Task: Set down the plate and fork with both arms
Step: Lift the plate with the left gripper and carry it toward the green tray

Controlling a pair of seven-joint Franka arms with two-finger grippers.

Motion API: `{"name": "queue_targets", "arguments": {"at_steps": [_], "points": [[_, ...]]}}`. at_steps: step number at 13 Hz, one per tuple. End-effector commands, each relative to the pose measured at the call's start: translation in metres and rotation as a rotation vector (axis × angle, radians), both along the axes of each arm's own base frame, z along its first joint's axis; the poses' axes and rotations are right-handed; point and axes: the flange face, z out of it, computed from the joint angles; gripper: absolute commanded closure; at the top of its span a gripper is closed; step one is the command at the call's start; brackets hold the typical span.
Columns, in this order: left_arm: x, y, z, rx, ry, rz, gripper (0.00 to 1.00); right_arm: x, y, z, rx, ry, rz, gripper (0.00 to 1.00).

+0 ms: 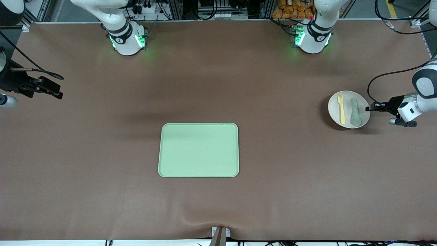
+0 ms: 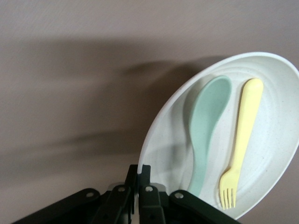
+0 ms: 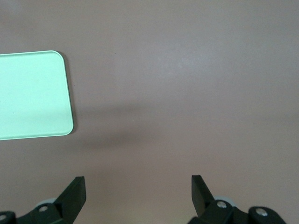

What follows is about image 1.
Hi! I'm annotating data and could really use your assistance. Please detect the metal clamp bracket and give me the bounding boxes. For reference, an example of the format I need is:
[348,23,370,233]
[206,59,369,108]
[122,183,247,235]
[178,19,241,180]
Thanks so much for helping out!
[211,226,231,246]

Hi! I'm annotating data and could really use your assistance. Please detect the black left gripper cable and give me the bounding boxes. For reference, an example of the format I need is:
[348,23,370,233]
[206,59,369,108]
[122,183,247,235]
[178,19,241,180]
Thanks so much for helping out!
[367,0,437,105]

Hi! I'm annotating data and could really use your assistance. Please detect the beige round plate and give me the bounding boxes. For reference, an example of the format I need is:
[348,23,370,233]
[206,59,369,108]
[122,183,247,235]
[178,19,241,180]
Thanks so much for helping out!
[328,90,371,129]

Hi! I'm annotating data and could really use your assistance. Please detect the white power strip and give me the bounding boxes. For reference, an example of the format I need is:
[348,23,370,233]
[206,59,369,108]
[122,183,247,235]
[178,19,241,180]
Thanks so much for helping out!
[136,3,158,15]

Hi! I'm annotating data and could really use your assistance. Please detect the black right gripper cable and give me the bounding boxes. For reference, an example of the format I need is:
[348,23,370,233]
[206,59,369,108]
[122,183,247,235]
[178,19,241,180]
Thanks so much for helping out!
[0,30,65,80]

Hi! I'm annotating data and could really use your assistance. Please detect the brown table mat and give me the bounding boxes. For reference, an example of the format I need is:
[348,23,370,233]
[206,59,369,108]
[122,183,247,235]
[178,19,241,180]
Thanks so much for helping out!
[0,20,437,241]

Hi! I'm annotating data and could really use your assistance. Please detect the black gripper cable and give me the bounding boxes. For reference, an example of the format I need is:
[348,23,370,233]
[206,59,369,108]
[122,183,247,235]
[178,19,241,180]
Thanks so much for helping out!
[0,30,65,80]
[367,0,437,105]

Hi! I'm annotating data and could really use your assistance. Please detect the orange snack packets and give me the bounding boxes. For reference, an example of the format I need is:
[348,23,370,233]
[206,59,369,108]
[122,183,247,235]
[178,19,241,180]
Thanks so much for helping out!
[272,0,314,19]

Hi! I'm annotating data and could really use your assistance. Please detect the aluminium frame profile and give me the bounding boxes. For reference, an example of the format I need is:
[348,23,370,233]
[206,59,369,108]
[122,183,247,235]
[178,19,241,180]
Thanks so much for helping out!
[20,0,52,32]
[167,0,183,20]
[408,0,437,28]

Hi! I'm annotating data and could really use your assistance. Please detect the teal plastic spoon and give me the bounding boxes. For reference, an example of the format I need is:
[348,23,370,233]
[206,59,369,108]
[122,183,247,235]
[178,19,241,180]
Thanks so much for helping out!
[350,98,362,126]

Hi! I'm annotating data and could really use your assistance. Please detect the yellow plastic fork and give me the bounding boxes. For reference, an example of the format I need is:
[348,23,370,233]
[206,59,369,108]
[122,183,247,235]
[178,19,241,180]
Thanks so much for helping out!
[337,93,346,125]

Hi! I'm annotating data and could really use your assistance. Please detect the green rectangular tray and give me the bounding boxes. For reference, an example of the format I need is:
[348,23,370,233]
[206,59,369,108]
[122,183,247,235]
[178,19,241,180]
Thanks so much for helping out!
[158,122,240,178]

